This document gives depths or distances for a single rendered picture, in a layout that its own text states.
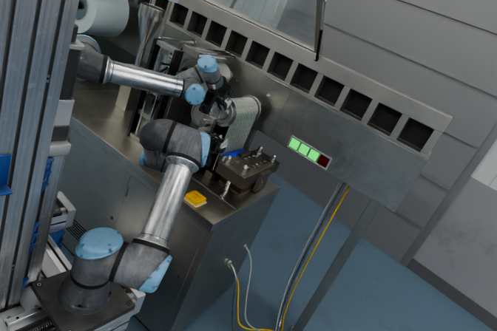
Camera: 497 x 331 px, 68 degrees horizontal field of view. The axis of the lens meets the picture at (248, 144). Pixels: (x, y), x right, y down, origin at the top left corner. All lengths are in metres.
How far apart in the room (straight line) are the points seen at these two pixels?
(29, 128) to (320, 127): 1.37
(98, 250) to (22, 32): 0.58
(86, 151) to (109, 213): 0.35
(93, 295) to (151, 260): 0.20
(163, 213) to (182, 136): 0.26
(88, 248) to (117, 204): 0.91
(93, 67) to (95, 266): 0.62
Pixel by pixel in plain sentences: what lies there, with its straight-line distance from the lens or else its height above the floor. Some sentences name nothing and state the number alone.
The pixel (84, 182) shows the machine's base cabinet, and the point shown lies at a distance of 2.20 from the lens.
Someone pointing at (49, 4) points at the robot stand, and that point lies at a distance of 0.90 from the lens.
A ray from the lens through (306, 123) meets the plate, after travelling 1.97.
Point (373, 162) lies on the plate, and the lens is 1.90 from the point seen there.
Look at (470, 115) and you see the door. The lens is 3.79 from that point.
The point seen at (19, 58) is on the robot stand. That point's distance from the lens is 0.92.
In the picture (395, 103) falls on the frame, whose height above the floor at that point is 1.60.
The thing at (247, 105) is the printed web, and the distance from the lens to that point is 1.90.
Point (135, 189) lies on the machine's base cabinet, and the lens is 1.90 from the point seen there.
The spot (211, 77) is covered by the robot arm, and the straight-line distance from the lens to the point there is 1.52.
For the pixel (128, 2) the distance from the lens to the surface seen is 2.49.
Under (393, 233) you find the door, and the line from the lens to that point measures 4.09.
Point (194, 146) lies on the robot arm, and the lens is 1.23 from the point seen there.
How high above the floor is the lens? 1.81
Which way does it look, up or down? 21 degrees down
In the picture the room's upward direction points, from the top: 23 degrees clockwise
